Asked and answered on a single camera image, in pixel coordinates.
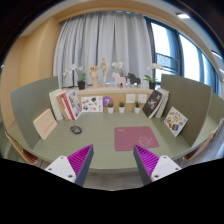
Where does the white orchid pot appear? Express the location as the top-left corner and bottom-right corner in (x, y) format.
(62, 64), (86, 89)
(144, 62), (163, 90)

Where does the pink horse figurine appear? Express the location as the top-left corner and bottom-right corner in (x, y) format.
(112, 72), (126, 88)

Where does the small potted plant left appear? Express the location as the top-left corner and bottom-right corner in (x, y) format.
(107, 102), (114, 114)

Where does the purple round question sign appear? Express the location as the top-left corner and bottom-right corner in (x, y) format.
(103, 96), (114, 108)

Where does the wooden shelf ledge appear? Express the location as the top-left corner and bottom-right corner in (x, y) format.
(75, 85), (153, 111)

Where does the white wall socket left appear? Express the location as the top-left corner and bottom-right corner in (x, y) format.
(126, 94), (135, 103)

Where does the grey curtain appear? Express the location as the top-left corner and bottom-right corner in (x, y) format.
(53, 11), (152, 88)

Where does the small potted plant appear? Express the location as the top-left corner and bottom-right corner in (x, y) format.
(134, 101), (141, 113)
(119, 102), (125, 113)
(107, 102), (114, 114)

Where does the wooden mannequin figure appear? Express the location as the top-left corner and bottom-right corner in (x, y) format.
(101, 57), (110, 86)

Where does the white wall socket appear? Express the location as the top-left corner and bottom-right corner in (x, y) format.
(126, 94), (135, 103)
(138, 94), (147, 103)

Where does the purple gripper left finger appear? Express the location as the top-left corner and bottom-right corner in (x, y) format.
(46, 145), (94, 186)

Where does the green left desk partition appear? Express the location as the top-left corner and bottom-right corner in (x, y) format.
(7, 77), (58, 149)

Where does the light wooden board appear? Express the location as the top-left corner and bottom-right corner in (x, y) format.
(33, 109), (57, 140)

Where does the wooden hand model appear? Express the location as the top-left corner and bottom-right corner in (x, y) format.
(89, 65), (98, 88)

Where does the small potted plant middle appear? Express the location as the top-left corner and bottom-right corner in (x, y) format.
(119, 102), (125, 113)

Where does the wooden chair right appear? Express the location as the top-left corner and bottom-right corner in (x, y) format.
(184, 118), (224, 161)

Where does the wooden chair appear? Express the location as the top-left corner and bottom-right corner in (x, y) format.
(184, 118), (224, 161)
(5, 133), (38, 165)

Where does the black computer mouse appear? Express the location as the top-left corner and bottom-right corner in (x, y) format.
(70, 125), (82, 134)

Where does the brown book left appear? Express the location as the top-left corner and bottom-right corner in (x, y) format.
(56, 94), (71, 120)

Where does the black book right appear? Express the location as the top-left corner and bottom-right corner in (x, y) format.
(142, 90), (163, 118)

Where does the white book behind black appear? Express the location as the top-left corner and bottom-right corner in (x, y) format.
(155, 88), (170, 118)

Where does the white orchid left pot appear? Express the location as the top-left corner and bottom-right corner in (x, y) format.
(62, 64), (86, 89)

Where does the green desk partition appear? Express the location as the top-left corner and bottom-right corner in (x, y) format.
(7, 77), (58, 149)
(161, 74), (212, 146)

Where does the white illustrated card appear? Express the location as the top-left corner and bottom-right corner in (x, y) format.
(81, 96), (103, 112)

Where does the small potted plant right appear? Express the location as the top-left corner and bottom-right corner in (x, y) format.
(134, 101), (141, 113)

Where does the wooden chair left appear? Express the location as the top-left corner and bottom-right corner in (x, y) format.
(5, 133), (38, 165)

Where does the pink mouse pad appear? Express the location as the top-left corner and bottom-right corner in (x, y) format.
(114, 126), (159, 151)

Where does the black horse figurine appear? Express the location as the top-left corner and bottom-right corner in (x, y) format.
(128, 73), (141, 84)

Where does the white wall socket right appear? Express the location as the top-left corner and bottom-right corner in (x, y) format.
(138, 94), (147, 103)

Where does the white orchid right pot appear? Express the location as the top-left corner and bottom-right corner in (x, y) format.
(144, 62), (163, 90)

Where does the white book far left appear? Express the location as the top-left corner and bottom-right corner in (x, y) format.
(49, 89), (64, 121)

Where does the green right desk partition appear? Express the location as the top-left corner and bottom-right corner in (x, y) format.
(161, 74), (212, 146)

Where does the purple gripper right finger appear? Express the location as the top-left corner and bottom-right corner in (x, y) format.
(133, 145), (181, 185)

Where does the red white book left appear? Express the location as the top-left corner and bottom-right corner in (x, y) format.
(62, 90), (82, 120)

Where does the colourful sticker picture book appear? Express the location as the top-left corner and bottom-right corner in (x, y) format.
(164, 107), (188, 137)

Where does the white orchid middle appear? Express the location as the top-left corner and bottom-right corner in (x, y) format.
(112, 62), (124, 77)

